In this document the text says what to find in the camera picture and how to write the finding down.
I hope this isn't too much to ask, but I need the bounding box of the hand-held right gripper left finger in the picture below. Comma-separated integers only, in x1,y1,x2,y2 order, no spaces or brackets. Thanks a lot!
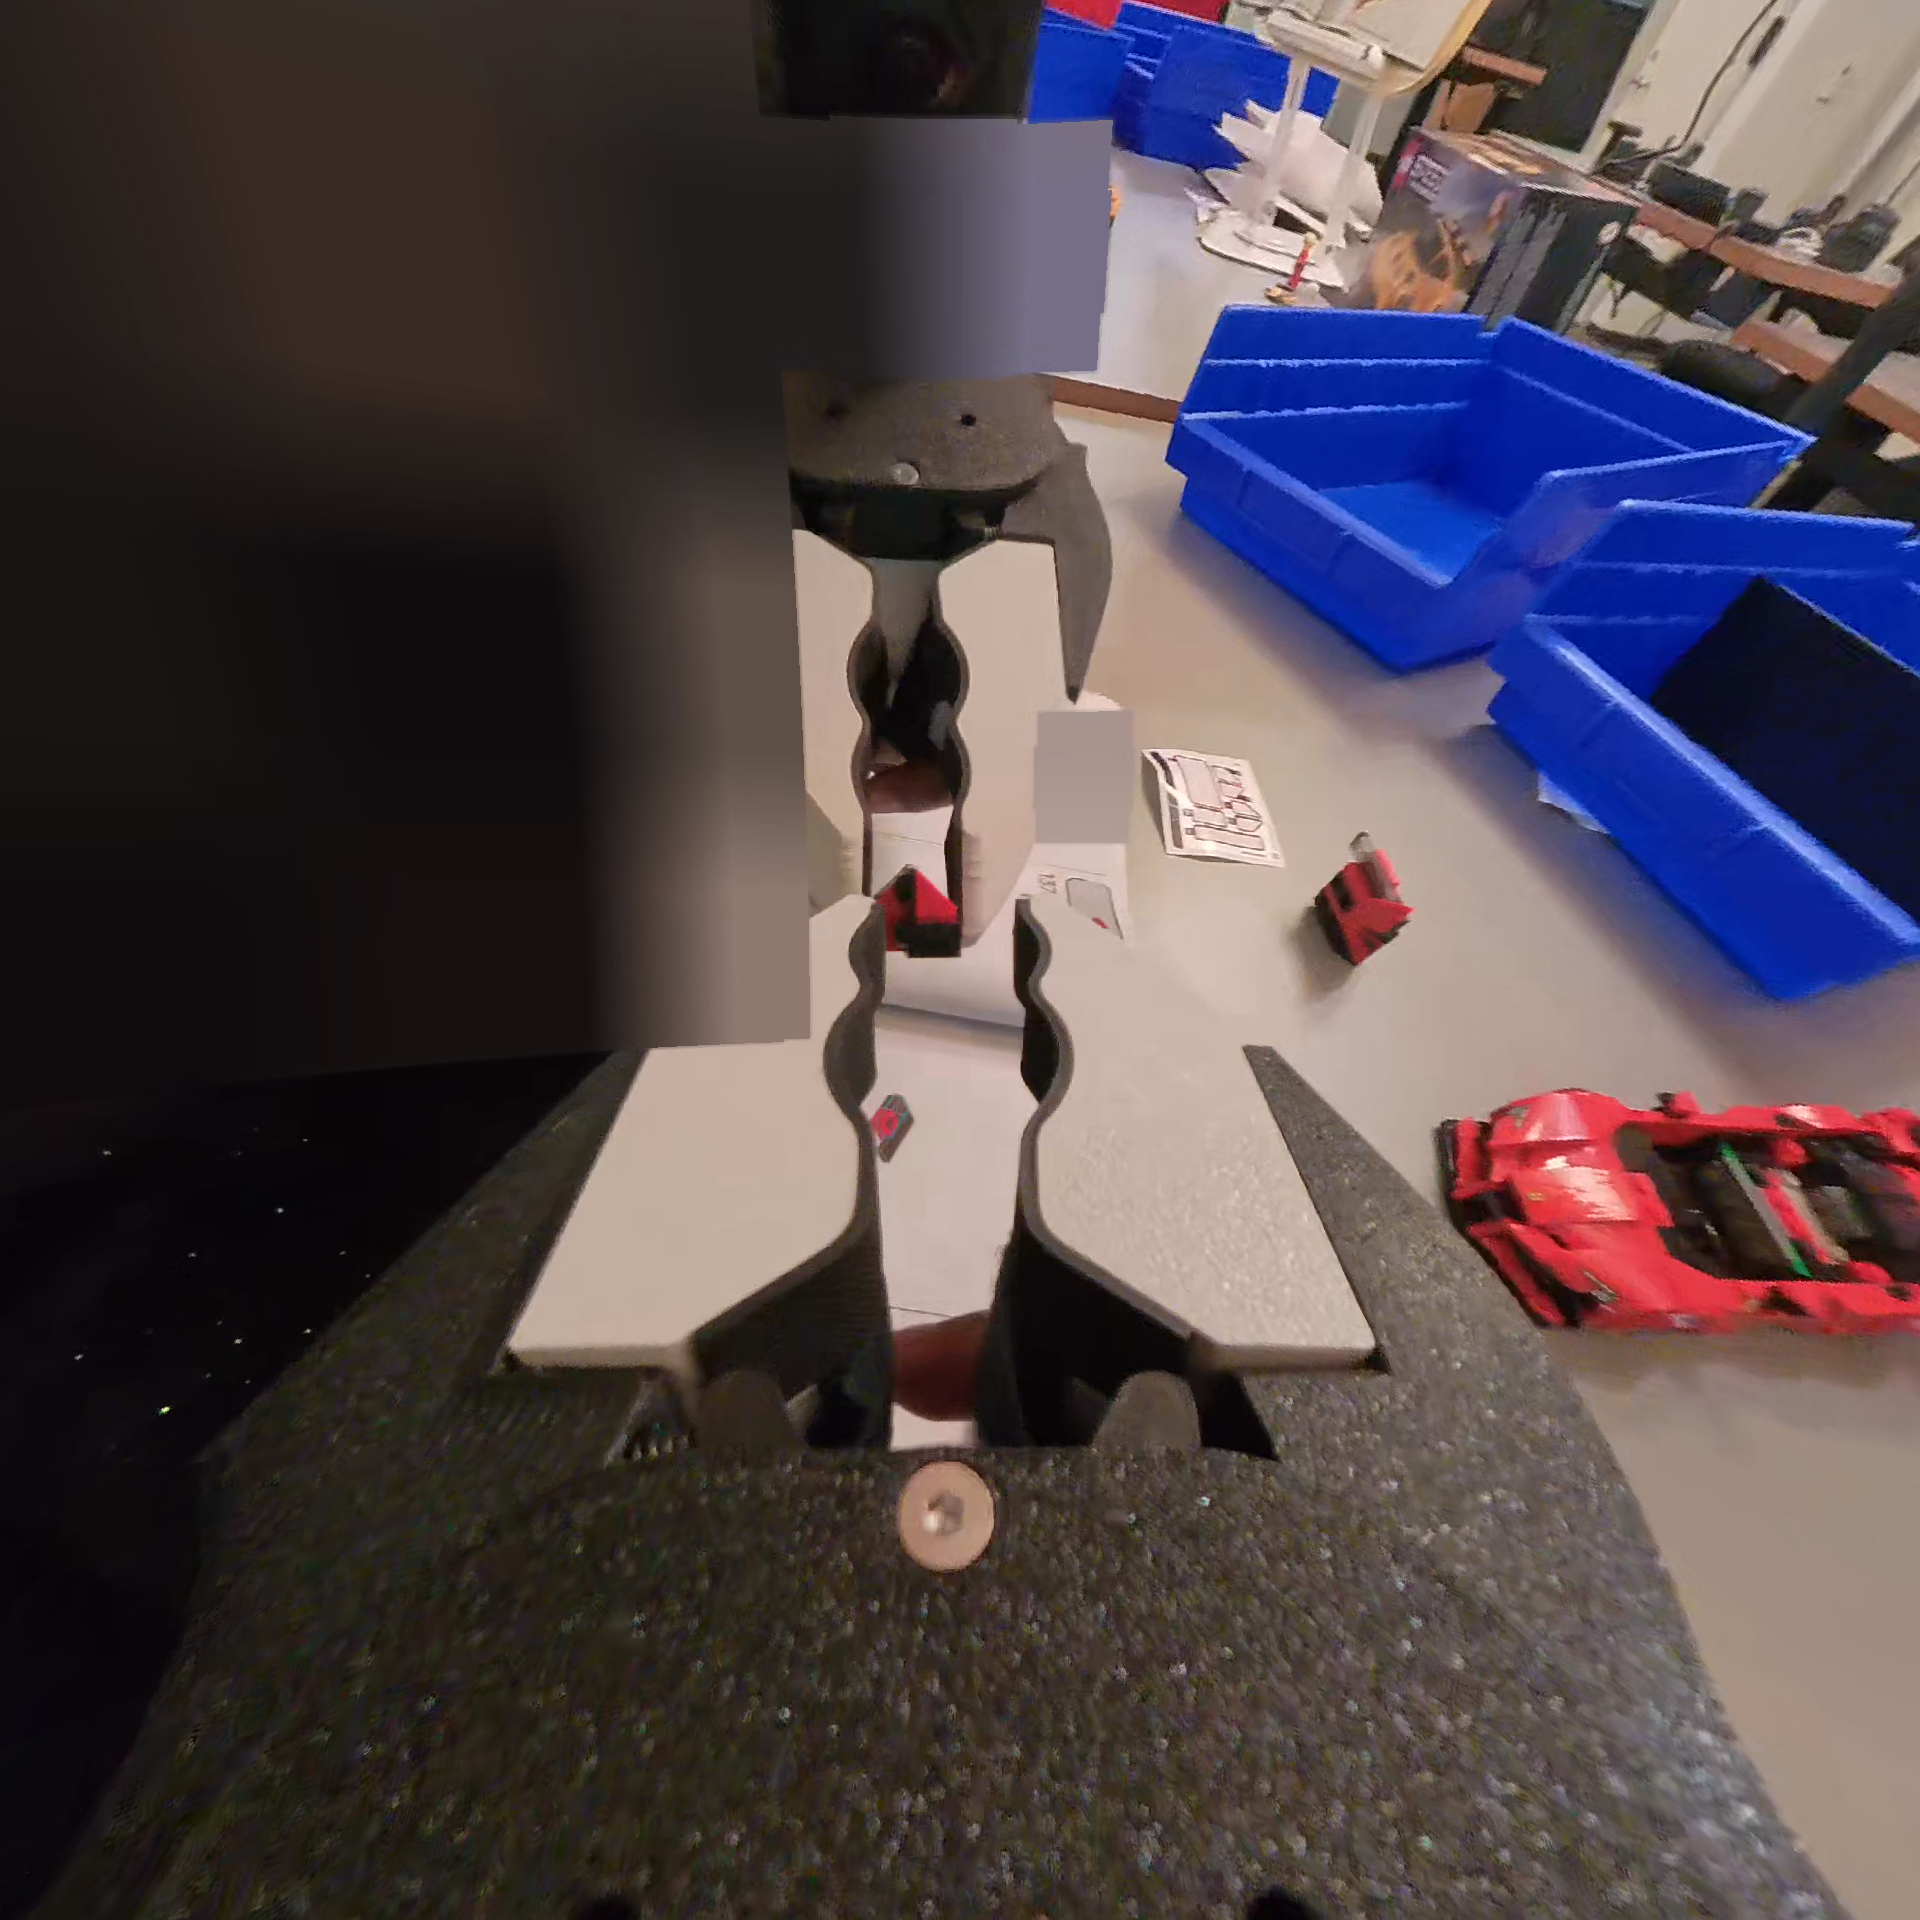
503,894,890,1379

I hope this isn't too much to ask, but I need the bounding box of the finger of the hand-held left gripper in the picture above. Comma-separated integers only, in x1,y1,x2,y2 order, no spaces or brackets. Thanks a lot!
790,525,902,913
930,532,1086,950

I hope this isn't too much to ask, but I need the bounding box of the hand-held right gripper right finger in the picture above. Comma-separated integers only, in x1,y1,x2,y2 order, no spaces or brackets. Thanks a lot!
1008,897,1387,1374

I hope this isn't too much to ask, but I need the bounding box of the small red wedge lego assembly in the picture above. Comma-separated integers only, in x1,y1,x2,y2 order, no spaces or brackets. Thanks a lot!
873,864,967,960

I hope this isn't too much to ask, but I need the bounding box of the lego instruction booklet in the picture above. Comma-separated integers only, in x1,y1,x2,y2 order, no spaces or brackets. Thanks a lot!
875,841,1131,1330

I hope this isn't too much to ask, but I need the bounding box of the red lego assembly clear brick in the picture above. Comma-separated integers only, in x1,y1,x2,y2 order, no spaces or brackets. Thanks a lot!
1313,829,1416,966

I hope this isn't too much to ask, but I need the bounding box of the red lego car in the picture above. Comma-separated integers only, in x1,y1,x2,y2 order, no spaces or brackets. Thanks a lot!
1436,1086,1920,1339

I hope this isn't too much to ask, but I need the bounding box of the lego set box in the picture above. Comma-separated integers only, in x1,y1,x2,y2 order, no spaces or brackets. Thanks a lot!
1338,125,1640,339

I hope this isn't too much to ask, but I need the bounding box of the white sticker sheet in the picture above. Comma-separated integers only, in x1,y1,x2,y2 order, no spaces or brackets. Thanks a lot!
1141,744,1291,873

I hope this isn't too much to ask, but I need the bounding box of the blue plastic storage bin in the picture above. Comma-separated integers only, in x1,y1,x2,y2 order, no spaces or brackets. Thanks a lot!
1164,302,1821,674
1485,499,1920,1005

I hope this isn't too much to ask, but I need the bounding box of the row of blue bins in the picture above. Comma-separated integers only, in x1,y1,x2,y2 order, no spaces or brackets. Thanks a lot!
1034,0,1344,168

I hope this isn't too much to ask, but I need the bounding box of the white stand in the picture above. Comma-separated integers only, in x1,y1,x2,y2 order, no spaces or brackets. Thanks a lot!
1193,0,1394,277

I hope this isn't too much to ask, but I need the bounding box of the person's black glittery clothing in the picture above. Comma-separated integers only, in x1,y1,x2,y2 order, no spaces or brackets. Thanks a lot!
0,1051,632,1920

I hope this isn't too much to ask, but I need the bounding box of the black board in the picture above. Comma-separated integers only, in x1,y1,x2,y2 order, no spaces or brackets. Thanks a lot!
1462,0,1650,156

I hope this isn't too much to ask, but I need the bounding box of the brown wooden desk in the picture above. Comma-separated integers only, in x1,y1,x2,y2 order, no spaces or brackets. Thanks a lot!
1604,180,1920,452

